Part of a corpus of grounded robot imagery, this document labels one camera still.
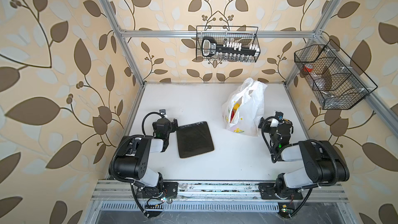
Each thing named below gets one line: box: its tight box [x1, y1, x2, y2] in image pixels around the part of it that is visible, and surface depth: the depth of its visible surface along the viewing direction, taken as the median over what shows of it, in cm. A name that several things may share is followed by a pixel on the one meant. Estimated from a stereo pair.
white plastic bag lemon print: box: [221, 77, 268, 137], surface depth 78 cm
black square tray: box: [176, 121, 215, 159], surface depth 93 cm
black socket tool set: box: [201, 36, 261, 59], surface depth 86 cm
